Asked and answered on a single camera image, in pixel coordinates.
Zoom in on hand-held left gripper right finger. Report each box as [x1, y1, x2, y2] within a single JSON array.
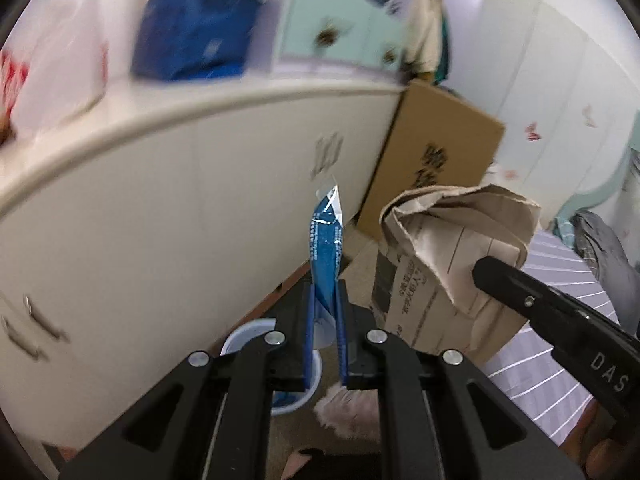
[[336, 280, 586, 480]]

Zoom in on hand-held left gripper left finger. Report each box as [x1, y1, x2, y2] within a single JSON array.
[[60, 280, 318, 480]]

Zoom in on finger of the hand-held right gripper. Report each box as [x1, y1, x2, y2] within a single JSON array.
[[472, 256, 640, 421]]

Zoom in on pale blue plastic bucket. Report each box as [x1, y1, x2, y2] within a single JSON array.
[[220, 317, 323, 416]]

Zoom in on small blue wrapper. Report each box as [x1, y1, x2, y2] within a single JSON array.
[[308, 185, 346, 326]]

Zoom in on brown paper bag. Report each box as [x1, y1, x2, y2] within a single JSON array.
[[370, 184, 543, 365]]

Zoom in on person's right hand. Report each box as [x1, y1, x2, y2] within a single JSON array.
[[582, 402, 633, 473]]

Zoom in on grey checked bed sheet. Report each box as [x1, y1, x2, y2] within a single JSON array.
[[482, 230, 621, 446]]

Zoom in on fuzzy pink slipper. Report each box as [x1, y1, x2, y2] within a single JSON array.
[[285, 382, 383, 480]]

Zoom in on grey cloth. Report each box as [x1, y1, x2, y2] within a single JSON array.
[[572, 210, 633, 291]]

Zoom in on teal bed headboard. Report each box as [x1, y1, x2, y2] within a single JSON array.
[[555, 110, 640, 231]]

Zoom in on small white plastic bag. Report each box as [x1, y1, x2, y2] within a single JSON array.
[[482, 160, 506, 186]]

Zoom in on white floor cabinet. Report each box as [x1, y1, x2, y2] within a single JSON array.
[[0, 77, 406, 466]]

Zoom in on tall cardboard box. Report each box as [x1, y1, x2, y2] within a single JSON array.
[[356, 79, 507, 241]]

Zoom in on white wardrobe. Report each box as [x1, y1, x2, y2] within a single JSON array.
[[445, 0, 640, 221]]

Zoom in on dark green hanging garment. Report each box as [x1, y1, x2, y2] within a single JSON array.
[[434, 10, 452, 86]]

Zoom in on cream hanging garment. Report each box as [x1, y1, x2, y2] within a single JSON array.
[[405, 0, 443, 76]]

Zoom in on teal drawer unit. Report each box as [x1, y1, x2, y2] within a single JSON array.
[[277, 0, 416, 73]]

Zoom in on blue plastic package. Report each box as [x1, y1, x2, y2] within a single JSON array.
[[131, 0, 263, 82]]

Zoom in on white bag with red print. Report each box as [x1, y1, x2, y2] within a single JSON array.
[[0, 0, 110, 146]]

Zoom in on silver cabinet handle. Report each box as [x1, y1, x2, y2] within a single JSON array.
[[327, 132, 346, 172], [0, 317, 43, 358], [22, 295, 68, 343], [311, 136, 329, 179]]

